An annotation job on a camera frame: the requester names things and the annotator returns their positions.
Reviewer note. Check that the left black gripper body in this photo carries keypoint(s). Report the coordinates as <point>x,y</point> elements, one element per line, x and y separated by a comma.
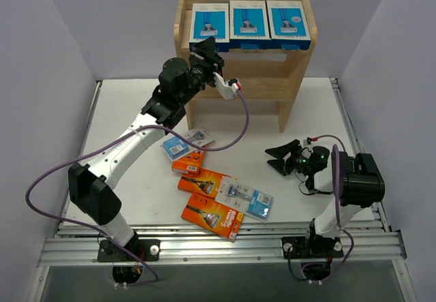
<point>207,63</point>

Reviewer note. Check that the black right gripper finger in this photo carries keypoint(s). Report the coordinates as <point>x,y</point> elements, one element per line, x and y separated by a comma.
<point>282,151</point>
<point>280,166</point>

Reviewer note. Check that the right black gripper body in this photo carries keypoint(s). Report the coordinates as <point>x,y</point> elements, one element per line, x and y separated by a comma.
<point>290,159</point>

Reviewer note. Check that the blue Harry's razor box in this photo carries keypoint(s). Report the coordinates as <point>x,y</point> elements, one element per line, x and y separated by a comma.
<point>249,28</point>
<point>288,25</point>
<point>210,20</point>

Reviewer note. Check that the clear blister razor pack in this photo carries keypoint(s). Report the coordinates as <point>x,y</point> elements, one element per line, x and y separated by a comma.
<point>176,148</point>
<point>243,198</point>

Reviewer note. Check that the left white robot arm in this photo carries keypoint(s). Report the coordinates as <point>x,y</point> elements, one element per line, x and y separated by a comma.
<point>91,186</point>

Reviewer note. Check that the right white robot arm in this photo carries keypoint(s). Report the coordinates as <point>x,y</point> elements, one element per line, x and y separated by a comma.
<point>354,182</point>

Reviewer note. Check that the wooden shelf unit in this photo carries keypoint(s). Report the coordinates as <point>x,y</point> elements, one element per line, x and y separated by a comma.
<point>273,74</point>

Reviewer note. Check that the orange Gillette Fusion box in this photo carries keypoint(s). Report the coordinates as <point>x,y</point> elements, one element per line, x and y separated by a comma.
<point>205,183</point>
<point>213,216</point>

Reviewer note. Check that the orange Gillette Styler box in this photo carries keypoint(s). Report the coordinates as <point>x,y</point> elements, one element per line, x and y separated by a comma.
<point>189,164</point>

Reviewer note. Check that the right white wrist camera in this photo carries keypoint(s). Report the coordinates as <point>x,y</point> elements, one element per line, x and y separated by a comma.
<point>309,141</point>

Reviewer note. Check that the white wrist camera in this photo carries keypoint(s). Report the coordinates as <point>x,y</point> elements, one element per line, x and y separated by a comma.
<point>228,89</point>
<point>309,141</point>

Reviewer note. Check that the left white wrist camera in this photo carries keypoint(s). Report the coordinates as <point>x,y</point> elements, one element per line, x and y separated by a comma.
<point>228,89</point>

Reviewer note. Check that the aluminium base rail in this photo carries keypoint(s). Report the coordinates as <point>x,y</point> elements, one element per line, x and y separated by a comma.
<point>152,204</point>

